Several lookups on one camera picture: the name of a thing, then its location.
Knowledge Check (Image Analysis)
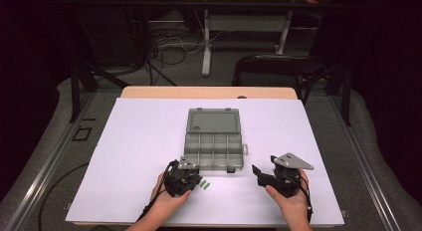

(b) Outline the black chair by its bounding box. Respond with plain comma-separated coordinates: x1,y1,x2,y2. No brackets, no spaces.
231,53,327,101

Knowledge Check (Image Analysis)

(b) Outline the person's left hand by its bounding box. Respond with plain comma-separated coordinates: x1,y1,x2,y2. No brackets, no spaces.
150,172,193,223

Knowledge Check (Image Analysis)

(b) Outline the white table cover sheet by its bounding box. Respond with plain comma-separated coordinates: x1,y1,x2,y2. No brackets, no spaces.
65,97,345,227

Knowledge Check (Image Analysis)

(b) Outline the black metal stand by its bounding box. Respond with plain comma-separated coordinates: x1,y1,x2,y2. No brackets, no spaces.
299,62,353,127
69,62,131,124

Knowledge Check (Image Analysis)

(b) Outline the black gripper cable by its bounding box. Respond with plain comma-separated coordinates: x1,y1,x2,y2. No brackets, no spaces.
136,159,179,223
299,175,315,224

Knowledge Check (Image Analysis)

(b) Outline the desk with white metal legs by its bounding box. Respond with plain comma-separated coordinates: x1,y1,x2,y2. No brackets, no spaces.
182,0,329,78

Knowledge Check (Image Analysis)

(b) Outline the person's right hand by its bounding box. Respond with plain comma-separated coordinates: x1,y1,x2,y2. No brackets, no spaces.
264,168,314,225

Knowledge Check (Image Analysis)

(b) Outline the grey transparent compartment box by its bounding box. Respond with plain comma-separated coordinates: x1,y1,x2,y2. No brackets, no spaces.
183,107,249,174

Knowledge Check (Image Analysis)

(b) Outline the bundle of floor cables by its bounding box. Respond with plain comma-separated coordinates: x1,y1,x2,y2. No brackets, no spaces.
127,6,207,88

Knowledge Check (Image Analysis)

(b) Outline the black floor cable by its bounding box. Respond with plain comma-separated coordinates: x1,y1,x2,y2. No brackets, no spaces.
37,161,91,231

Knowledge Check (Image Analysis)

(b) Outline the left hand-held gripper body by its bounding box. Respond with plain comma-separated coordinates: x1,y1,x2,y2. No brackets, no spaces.
163,156,197,198

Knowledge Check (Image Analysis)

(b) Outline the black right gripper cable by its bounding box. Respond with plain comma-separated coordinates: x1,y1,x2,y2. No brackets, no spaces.
299,175,315,224

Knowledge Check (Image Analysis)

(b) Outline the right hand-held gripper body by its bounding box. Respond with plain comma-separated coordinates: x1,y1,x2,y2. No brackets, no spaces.
264,152,315,199

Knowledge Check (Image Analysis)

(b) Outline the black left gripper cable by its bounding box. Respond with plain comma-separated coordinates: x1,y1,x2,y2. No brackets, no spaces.
136,159,179,223

